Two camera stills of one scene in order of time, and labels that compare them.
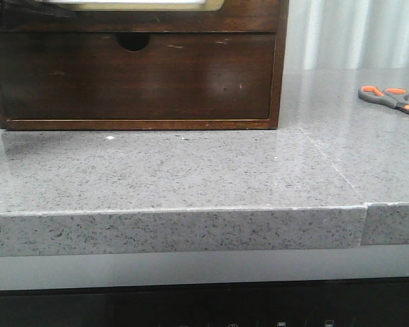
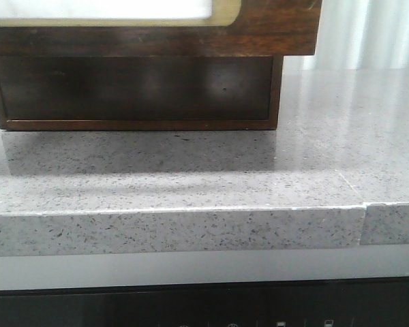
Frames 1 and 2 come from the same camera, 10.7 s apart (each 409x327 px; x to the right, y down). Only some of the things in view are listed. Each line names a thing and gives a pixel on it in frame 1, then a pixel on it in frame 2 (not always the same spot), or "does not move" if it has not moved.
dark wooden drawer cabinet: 136,65 does not move
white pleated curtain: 332,35 does not move
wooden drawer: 234,16 -> 262,27
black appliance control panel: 370,302 does not move
